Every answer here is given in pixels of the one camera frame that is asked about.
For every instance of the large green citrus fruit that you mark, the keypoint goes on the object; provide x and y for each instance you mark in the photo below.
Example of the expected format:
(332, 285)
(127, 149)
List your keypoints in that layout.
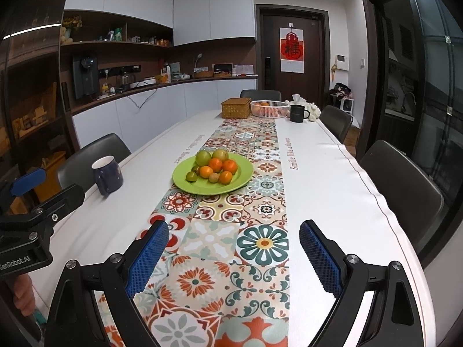
(203, 158)

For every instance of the yellow hanging ornament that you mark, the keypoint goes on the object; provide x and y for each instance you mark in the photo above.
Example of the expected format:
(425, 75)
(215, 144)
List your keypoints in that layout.
(333, 72)

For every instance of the green round plate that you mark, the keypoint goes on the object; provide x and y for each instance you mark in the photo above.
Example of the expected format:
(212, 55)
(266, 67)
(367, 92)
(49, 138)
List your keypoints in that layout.
(242, 173)

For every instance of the dark bag pile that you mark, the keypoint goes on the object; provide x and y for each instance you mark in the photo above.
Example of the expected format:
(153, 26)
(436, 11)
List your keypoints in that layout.
(340, 92)

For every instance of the picture frame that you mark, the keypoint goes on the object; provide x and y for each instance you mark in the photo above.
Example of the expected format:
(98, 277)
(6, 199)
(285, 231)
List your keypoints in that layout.
(174, 71)

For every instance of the black wall water dispenser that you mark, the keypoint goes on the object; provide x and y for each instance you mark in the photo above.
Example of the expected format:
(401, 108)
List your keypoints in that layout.
(85, 77)

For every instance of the yellow flower bunch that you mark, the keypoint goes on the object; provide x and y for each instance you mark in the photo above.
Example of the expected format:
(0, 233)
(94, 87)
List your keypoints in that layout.
(73, 22)

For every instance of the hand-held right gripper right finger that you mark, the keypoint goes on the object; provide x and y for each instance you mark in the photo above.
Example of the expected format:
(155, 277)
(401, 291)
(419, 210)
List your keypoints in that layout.
(322, 256)

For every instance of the yellow-green citrus fruit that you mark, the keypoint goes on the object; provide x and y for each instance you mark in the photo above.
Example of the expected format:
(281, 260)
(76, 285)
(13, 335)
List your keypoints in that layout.
(220, 153)

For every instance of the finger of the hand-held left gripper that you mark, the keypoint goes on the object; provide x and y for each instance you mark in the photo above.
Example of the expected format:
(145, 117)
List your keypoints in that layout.
(27, 182)
(61, 198)

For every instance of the dark brown door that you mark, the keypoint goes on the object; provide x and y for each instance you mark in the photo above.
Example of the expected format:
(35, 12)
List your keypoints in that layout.
(314, 43)

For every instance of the black power strip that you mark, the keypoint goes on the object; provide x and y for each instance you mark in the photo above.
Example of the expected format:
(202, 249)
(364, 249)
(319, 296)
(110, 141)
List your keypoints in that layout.
(119, 69)

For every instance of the woven wicker box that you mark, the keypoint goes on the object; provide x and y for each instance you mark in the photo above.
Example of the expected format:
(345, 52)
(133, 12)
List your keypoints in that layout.
(236, 109)

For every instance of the white cabinet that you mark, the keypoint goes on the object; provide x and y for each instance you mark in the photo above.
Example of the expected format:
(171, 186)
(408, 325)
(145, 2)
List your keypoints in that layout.
(162, 104)
(209, 11)

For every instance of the dark grey dining chair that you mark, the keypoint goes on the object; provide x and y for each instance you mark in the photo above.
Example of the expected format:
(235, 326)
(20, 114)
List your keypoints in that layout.
(260, 94)
(83, 159)
(336, 121)
(401, 184)

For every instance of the white upper cabinet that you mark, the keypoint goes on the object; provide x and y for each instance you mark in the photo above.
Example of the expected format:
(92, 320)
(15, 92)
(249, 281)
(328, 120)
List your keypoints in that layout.
(209, 11)

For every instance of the person's left hand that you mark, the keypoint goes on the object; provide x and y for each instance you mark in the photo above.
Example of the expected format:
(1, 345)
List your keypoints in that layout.
(25, 294)

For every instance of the white tissue pack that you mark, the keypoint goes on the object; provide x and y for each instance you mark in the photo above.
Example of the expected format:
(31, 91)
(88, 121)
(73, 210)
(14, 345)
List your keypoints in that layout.
(298, 98)

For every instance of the dark blue mug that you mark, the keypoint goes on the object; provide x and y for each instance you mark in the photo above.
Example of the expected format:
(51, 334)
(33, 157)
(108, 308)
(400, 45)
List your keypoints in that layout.
(108, 177)

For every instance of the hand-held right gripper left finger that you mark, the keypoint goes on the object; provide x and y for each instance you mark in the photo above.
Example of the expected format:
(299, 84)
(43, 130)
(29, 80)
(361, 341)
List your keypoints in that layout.
(146, 260)

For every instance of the black countertop device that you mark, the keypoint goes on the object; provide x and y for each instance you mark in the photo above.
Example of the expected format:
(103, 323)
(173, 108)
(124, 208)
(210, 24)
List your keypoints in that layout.
(222, 69)

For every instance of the white lower cabinet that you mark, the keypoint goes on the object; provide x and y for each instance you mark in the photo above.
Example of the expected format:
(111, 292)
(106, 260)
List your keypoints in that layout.
(162, 104)

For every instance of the red wall calendar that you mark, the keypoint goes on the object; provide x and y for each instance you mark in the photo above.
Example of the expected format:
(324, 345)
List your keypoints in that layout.
(292, 48)

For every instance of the white wall intercom panel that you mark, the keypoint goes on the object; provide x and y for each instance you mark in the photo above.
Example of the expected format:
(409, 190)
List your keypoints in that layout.
(342, 62)

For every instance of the dark glass display cabinet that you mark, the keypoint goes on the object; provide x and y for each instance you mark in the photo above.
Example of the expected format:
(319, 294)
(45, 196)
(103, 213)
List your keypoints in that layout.
(32, 97)

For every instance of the metal faucet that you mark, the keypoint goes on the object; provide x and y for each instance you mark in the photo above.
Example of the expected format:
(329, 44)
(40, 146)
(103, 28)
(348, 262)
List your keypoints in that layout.
(408, 101)

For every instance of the patterned floral table runner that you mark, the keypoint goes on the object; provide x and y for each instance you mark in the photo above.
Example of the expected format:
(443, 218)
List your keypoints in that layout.
(224, 224)

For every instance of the black mug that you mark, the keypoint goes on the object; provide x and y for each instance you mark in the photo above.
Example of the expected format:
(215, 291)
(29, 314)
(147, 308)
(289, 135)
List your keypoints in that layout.
(297, 114)

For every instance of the small green citrus fruit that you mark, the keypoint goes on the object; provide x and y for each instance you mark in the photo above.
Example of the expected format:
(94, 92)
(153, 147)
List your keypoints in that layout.
(191, 176)

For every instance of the glass sliding door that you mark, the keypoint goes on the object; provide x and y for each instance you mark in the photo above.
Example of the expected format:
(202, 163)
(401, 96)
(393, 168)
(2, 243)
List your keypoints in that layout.
(434, 79)

